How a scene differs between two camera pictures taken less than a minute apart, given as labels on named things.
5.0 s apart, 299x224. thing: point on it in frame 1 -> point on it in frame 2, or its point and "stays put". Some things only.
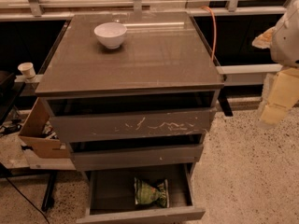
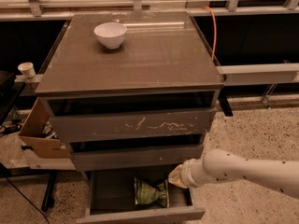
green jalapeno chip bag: [145, 194] stays put
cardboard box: [38, 135] stays put
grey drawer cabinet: [142, 109] stays put
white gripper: [287, 42] -> [186, 173]
